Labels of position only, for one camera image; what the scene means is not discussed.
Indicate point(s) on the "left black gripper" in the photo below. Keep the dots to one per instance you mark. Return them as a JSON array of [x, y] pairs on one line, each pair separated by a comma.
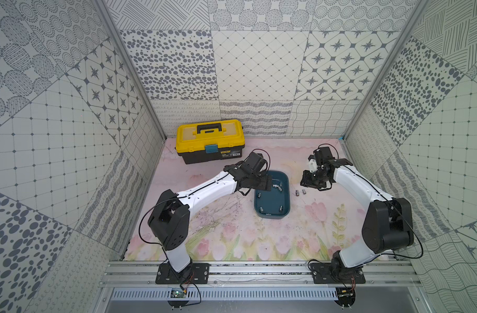
[[260, 182]]

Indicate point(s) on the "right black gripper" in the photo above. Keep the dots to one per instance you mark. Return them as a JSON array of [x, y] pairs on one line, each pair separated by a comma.
[[307, 182]]

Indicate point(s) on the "teal plastic storage tray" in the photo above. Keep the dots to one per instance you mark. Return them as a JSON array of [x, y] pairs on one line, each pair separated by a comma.
[[274, 204]]

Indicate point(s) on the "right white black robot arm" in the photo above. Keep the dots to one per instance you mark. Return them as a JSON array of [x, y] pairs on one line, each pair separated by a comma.
[[388, 221]]

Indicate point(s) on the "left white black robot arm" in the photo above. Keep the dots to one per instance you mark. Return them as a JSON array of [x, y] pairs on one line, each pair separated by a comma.
[[170, 218]]

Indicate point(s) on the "yellow black plastic toolbox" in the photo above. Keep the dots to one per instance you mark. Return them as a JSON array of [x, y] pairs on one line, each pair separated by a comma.
[[216, 140]]

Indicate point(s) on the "right controller board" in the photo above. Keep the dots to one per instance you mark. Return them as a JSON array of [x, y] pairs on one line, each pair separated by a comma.
[[345, 297]]

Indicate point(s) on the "controller board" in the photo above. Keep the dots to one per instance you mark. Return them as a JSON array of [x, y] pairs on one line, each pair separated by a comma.
[[177, 298], [345, 297]]

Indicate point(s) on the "left controller board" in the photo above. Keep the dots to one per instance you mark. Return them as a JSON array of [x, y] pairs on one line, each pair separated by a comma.
[[177, 298]]

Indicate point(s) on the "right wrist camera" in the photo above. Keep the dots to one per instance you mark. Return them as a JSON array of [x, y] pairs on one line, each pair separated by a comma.
[[319, 157]]

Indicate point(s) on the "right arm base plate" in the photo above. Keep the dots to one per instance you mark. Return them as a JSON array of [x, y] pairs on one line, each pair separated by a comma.
[[325, 273]]

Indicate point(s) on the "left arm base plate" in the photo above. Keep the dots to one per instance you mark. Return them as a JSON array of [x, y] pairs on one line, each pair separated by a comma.
[[194, 273]]

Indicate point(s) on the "aluminium mounting rail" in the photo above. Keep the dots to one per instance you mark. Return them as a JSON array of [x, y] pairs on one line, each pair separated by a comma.
[[232, 274]]

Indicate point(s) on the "white slotted cable duct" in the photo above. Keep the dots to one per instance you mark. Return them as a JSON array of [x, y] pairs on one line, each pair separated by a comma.
[[228, 294]]

